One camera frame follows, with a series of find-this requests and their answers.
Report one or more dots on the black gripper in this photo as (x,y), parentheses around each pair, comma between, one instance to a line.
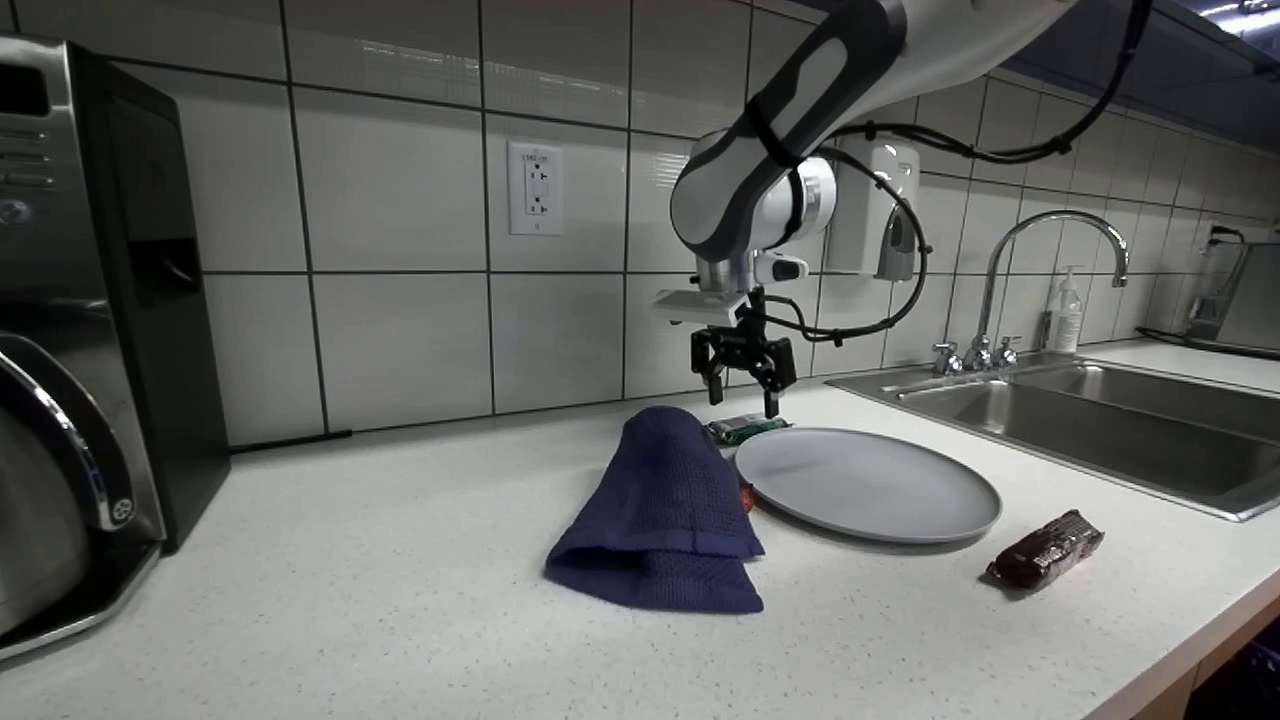
(746,345)

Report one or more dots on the dark blue waffle towel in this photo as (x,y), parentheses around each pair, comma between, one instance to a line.
(662,523)

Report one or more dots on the brown snack bar wrapper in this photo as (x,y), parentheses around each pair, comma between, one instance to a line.
(1046,551)

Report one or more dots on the grey round plate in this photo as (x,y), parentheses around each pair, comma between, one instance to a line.
(864,484)

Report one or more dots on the chrome gooseneck faucet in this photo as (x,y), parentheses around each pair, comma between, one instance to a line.
(994,283)

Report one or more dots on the clear soap bottle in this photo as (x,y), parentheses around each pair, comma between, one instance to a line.
(1062,322)

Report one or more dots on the stainless steel sink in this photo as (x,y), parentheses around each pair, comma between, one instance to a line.
(1133,427)

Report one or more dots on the silver countertop appliance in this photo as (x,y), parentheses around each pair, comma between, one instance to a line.
(1246,301)

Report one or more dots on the black stainless countertop oven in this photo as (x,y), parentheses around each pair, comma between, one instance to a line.
(135,293)

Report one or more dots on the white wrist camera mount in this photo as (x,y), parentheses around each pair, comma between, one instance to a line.
(694,306)

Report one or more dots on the white wall soap dispenser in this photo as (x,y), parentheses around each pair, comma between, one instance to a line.
(864,201)

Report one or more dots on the white wall outlet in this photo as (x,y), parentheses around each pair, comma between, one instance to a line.
(539,189)

